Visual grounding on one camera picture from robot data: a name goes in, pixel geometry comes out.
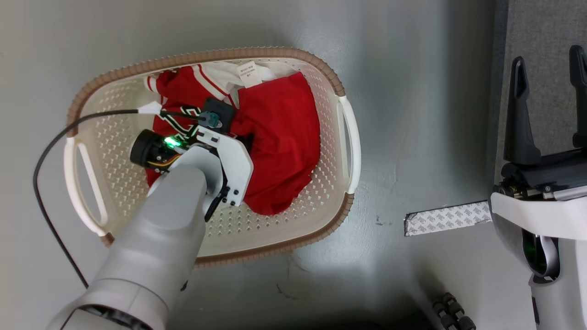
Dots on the black ribbed robot wheel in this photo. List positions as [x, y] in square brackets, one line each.
[451, 314]

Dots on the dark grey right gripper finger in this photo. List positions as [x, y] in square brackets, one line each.
[520, 128]
[580, 91]

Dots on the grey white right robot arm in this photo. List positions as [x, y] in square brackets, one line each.
[568, 284]

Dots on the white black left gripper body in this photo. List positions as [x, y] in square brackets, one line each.
[234, 169]

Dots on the cream perforated laundry basket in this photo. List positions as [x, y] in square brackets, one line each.
[114, 110]

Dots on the grey patterned floor tape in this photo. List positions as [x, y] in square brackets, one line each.
[447, 219]

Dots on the grey fabric sofa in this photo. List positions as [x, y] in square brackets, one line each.
[550, 46]

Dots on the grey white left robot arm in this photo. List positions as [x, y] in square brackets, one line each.
[151, 247]

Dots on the red and white jersey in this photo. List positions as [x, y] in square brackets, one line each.
[279, 137]

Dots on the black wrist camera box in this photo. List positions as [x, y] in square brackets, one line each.
[220, 110]

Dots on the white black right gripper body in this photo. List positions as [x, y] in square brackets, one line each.
[545, 201]

